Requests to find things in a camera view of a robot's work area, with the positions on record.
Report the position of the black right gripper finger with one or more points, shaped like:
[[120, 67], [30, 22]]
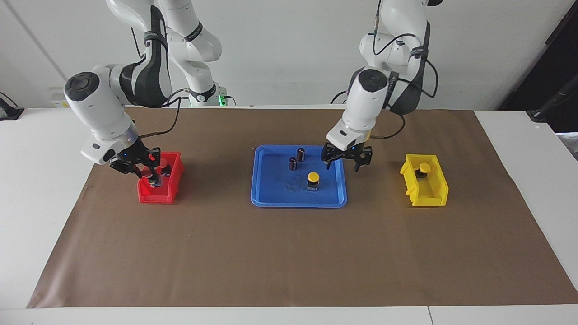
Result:
[[141, 173], [157, 172]]

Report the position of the red push button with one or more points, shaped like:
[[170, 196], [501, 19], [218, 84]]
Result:
[[156, 183], [166, 170]]

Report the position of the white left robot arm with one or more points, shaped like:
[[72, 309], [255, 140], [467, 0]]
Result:
[[365, 99]]

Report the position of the blue plastic tray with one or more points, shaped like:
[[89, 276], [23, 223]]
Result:
[[275, 189]]

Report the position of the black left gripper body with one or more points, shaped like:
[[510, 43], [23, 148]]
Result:
[[345, 152]]

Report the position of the yellow push button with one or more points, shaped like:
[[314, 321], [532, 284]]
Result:
[[313, 180], [424, 170]]

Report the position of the black cylindrical capacitor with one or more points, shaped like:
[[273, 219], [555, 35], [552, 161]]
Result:
[[292, 163], [300, 154]]

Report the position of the black stand leg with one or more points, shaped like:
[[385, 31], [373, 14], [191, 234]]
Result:
[[553, 104]]

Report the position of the white wall socket strip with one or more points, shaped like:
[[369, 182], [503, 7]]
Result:
[[58, 103]]

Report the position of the brown paper mat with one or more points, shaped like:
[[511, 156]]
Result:
[[289, 253]]

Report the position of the yellow plastic bin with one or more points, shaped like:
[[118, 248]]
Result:
[[435, 189]]

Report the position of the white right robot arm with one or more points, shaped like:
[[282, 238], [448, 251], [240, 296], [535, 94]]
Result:
[[99, 108]]

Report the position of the grey metal object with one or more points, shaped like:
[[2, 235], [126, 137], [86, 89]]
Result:
[[570, 144]]

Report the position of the black clamp foot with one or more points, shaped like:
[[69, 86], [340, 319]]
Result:
[[9, 112]]

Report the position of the red plastic bin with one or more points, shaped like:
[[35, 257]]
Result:
[[174, 178]]

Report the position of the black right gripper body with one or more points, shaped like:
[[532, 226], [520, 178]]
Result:
[[133, 158]]

